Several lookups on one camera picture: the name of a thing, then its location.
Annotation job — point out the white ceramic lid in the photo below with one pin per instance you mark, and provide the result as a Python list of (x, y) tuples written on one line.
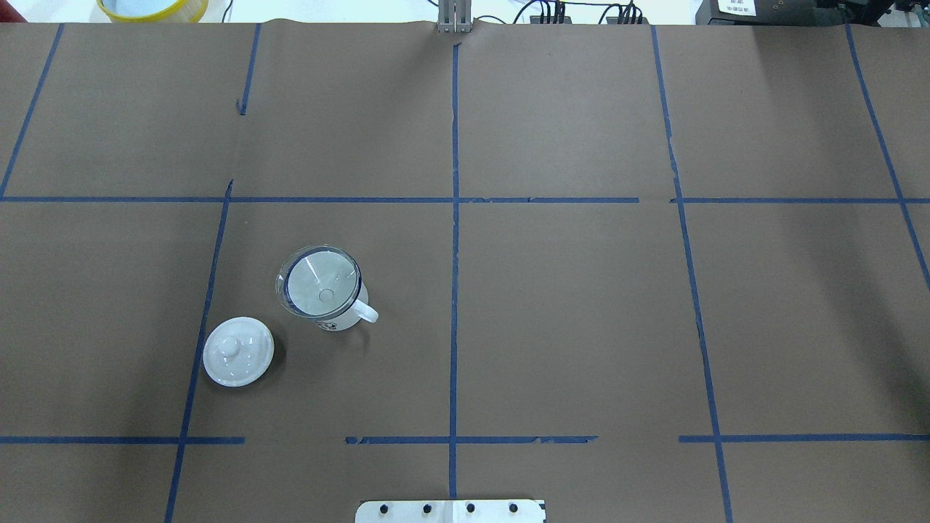
[(238, 352)]

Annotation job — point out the aluminium frame post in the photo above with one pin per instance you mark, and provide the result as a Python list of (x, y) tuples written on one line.
[(454, 16)]

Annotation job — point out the white enamel mug blue rim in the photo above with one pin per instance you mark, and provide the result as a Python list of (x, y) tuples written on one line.
[(358, 311)]

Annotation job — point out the yellow rimmed bowl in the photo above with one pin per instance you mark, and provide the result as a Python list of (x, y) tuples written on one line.
[(154, 11)]

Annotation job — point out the clear glass funnel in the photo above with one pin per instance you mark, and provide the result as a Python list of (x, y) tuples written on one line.
[(319, 282)]

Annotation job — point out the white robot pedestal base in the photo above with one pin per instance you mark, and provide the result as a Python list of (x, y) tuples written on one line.
[(487, 510)]

